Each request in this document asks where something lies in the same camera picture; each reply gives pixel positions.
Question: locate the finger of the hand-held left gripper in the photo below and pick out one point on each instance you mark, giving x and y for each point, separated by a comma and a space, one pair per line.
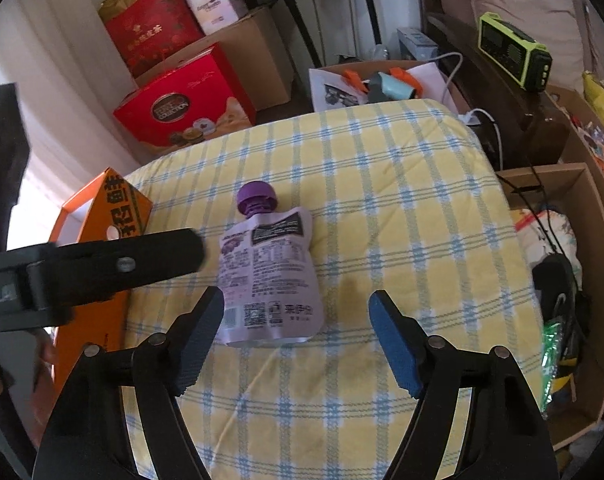
142, 260

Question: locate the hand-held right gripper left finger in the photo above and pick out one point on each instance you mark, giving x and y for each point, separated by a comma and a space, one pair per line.
202, 335

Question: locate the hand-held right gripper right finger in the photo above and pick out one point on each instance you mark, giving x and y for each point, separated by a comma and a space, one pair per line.
394, 345

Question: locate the orange cardboard box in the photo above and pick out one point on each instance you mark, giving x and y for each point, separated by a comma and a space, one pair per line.
97, 340

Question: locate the purple capped drink pouch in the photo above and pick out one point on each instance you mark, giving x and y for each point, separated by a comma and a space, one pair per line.
272, 270

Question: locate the person's left hand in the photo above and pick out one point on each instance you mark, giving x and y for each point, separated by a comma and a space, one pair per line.
44, 357

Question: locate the yellow plaid blanket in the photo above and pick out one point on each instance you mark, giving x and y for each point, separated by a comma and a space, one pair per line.
381, 210

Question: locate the green plastic wrapper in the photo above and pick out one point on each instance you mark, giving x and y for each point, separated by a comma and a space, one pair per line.
551, 360

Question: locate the white curtain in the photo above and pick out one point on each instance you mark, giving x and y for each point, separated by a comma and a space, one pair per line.
57, 125

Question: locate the red chocolate gift box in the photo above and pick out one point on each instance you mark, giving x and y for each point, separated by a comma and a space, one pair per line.
182, 105

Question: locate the white printed bag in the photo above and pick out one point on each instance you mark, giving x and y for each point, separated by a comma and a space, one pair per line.
541, 235

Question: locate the large brown cardboard box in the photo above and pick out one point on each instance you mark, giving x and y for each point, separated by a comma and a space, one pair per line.
262, 55

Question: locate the red gold gift bag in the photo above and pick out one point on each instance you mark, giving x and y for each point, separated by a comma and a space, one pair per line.
147, 20

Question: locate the open cardboard bin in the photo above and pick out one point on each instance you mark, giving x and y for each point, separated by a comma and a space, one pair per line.
589, 200

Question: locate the printed paper sheet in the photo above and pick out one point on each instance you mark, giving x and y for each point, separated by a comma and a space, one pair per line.
332, 90

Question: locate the light blue cylinder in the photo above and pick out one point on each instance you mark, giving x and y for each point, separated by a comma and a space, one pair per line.
396, 88

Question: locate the dark wooden headboard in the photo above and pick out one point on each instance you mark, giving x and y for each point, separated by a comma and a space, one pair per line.
526, 120

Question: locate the orange plastic piece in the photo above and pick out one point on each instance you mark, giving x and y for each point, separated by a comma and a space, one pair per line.
411, 80
354, 79

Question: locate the cardboard box with colourful items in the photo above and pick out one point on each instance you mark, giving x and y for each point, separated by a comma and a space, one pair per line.
576, 150

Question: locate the white tissue pack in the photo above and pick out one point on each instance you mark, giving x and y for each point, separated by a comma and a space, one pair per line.
214, 2

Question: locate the open cardboard box with tools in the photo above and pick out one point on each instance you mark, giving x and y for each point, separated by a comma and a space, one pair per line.
431, 77

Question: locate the grey blue box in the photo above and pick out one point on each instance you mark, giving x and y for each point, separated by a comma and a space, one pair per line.
416, 42

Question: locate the green black radio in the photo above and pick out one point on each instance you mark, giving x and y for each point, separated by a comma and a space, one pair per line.
511, 52

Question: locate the yellow packet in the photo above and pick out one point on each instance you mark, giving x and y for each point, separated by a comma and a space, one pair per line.
601, 97

